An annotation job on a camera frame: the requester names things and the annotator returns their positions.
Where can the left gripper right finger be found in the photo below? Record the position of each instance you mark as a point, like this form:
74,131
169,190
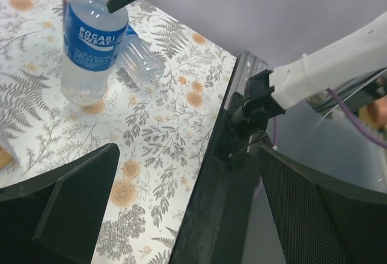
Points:
322,219

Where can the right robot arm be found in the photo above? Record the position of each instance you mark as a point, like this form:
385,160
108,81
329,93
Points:
271,92

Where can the floral tablecloth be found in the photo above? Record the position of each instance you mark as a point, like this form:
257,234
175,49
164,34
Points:
162,130

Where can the lying Pocari Sweat bottle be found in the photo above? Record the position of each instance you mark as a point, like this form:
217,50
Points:
138,60

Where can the pocari sweat bottle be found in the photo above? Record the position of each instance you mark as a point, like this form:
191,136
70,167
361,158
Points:
138,60
91,43

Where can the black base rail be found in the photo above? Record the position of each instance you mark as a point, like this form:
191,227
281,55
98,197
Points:
215,222

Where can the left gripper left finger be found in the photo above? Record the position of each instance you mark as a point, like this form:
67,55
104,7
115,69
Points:
55,217

